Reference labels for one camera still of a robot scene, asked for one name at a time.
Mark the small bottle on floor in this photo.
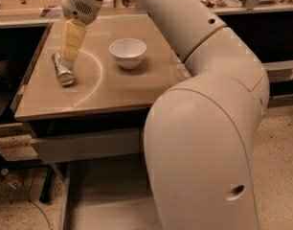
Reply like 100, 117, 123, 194
1, 168, 24, 190

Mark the silver redbull can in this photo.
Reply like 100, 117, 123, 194
52, 52, 74, 86

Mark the grey drawer cabinet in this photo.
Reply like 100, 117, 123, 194
10, 13, 192, 230

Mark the black floor cable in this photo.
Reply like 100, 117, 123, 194
26, 166, 53, 230

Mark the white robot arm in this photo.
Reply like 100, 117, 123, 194
138, 0, 269, 230

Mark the open middle drawer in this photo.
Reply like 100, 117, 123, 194
58, 153, 162, 230

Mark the grey metal shelf rail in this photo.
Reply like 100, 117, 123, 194
263, 60, 293, 83

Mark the clear plastic bottle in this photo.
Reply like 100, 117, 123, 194
170, 50, 192, 81

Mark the closed top drawer front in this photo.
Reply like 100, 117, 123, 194
31, 127, 143, 164

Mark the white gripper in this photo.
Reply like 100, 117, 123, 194
60, 0, 102, 68

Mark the white ceramic bowl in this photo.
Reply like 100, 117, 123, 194
109, 38, 147, 69

